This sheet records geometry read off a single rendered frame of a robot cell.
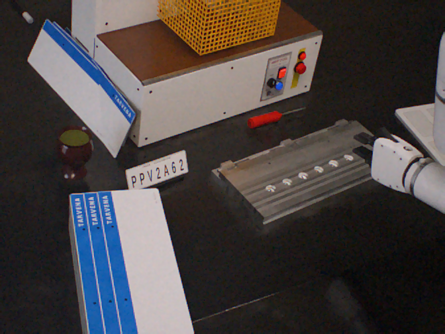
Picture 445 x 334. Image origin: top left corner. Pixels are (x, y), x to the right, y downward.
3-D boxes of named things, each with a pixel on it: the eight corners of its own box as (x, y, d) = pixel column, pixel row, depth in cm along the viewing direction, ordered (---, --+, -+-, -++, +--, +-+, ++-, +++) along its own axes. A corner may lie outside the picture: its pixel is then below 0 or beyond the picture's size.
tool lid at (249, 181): (263, 222, 186) (264, 217, 184) (214, 172, 196) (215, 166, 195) (400, 164, 208) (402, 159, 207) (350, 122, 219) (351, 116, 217)
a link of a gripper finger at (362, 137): (375, 137, 177) (353, 125, 182) (373, 150, 179) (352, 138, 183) (386, 133, 179) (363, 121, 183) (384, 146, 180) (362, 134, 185)
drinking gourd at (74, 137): (51, 181, 190) (51, 144, 183) (59, 158, 196) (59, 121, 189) (89, 186, 190) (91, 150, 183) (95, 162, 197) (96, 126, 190)
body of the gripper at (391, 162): (409, 160, 168) (370, 138, 175) (404, 202, 173) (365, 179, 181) (434, 149, 171) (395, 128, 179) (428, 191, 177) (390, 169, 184)
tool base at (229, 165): (262, 231, 187) (265, 220, 184) (210, 176, 198) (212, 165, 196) (399, 172, 209) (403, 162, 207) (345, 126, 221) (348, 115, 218)
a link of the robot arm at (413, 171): (416, 166, 166) (404, 160, 168) (410, 203, 171) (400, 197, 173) (444, 154, 170) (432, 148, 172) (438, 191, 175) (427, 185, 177)
